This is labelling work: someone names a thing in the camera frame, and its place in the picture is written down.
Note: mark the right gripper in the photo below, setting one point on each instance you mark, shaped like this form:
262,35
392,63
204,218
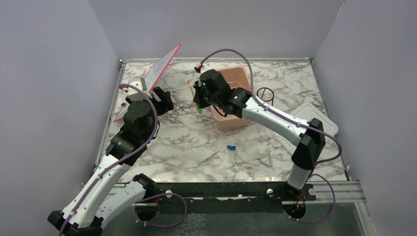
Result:
199,87

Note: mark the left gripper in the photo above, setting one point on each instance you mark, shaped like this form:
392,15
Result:
165,103

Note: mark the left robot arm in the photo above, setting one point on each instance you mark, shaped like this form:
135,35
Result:
92,210

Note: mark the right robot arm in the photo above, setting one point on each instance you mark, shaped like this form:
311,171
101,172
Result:
306,135

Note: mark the pink plastic bin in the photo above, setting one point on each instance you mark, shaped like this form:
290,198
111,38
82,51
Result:
229,116

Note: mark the red framed whiteboard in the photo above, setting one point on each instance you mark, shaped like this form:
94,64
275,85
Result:
146,83

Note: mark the two blue capped vials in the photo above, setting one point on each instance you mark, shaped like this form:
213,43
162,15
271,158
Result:
232,154

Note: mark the metal tweezers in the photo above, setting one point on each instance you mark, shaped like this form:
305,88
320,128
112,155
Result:
206,160

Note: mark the white tubing pieces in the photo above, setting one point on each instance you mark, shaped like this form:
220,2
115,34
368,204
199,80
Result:
266,161

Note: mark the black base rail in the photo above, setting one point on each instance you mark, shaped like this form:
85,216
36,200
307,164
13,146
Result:
222,197

